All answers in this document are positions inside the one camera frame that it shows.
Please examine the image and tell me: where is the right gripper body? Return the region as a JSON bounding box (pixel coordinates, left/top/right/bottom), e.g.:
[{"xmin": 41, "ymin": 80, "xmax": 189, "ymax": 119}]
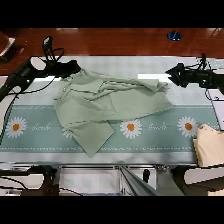
[{"xmin": 165, "ymin": 62, "xmax": 190, "ymax": 89}]

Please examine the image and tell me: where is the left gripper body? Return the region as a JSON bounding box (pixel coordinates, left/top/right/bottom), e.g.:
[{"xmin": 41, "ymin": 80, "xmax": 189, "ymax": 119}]
[{"xmin": 54, "ymin": 59, "xmax": 82, "ymax": 80}]

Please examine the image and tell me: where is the pale green shirt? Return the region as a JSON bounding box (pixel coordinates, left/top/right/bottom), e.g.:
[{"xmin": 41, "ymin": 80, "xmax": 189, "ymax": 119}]
[{"xmin": 53, "ymin": 68, "xmax": 174, "ymax": 159}]

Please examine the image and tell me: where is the blue round object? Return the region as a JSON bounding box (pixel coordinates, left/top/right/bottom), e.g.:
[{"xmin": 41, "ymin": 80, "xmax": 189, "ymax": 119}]
[{"xmin": 167, "ymin": 30, "xmax": 183, "ymax": 42}]

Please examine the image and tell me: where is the cream garment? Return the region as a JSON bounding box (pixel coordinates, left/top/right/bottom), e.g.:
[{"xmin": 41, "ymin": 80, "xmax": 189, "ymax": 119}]
[{"xmin": 192, "ymin": 123, "xmax": 224, "ymax": 168}]

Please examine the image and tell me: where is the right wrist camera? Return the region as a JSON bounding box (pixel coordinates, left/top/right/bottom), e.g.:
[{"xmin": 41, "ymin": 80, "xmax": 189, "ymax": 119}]
[{"xmin": 195, "ymin": 52, "xmax": 210, "ymax": 72}]

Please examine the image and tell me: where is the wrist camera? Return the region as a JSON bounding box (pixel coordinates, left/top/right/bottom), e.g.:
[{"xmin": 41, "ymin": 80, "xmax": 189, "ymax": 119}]
[
  {"xmin": 195, "ymin": 52, "xmax": 210, "ymax": 72},
  {"xmin": 41, "ymin": 35, "xmax": 65, "ymax": 63}
]

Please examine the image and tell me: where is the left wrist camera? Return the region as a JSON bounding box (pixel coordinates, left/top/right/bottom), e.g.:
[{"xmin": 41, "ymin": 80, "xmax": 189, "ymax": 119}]
[{"xmin": 41, "ymin": 35, "xmax": 65, "ymax": 63}]

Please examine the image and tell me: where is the silver frame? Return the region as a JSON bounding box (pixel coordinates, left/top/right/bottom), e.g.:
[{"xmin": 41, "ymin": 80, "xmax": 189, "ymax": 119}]
[{"xmin": 0, "ymin": 161, "xmax": 224, "ymax": 197}]

